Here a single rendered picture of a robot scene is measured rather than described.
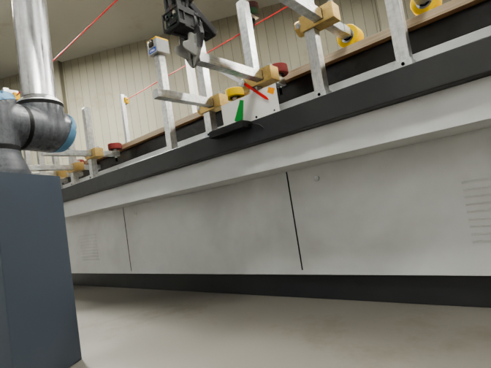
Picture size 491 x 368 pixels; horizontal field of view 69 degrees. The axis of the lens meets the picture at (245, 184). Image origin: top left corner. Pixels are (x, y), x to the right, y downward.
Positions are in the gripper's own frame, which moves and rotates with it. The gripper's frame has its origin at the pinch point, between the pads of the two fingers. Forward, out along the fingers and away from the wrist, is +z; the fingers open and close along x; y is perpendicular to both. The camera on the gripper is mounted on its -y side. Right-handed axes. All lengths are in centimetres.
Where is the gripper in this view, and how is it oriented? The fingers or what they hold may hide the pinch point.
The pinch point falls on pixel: (195, 63)
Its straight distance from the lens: 107.3
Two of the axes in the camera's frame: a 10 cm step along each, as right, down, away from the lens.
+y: -6.5, 0.3, -7.6
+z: 1.4, 9.9, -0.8
